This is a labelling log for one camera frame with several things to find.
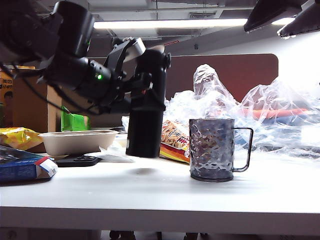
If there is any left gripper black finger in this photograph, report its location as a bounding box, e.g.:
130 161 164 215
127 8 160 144
133 72 154 94

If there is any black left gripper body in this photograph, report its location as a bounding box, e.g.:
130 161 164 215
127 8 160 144
98 37 138 114

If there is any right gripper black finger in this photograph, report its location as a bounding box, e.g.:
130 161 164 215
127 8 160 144
276 0 320 39
243 0 311 33

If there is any black thermos with flip lid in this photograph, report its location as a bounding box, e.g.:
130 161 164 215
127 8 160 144
125 44 172 159

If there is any green snack bag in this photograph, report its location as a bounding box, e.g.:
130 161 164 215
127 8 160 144
60 105 92 133

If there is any long ceiling light strip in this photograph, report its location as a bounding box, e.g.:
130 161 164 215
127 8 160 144
93 17 297 30

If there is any white crumpled paper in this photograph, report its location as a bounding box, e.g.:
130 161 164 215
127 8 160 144
98 139 136 164

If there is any red orange snack bag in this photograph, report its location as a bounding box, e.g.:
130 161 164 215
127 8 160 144
159 119 191 165

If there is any beige paper pulp bowl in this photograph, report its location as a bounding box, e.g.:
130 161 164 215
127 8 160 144
38 129 119 157

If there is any brown desk partition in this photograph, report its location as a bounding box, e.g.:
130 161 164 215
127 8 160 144
84 53 279 129

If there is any crumpled clear plastic bag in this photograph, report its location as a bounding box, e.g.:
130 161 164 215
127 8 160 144
121 63 320 161

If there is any brown cardboard box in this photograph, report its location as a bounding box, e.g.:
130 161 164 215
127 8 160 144
12 73 63 134

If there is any dimpled grey transparent mug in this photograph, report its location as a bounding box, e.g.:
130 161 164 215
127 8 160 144
188 118 254 183

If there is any orange tube inside plastic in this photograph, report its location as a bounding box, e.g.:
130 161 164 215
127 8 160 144
216 108 309 121

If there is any yellow snack bag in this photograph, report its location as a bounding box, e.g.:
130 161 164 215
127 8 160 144
0 127 45 152

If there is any yellow printed carton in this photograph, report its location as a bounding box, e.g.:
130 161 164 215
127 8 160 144
0 65 36 128

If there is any blue and white carton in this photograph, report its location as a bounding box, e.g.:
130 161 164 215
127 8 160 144
0 145 59 183

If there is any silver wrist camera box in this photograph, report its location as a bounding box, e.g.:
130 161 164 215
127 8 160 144
124 37 147 64

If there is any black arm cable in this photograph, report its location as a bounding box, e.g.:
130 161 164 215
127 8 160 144
0 63 102 116

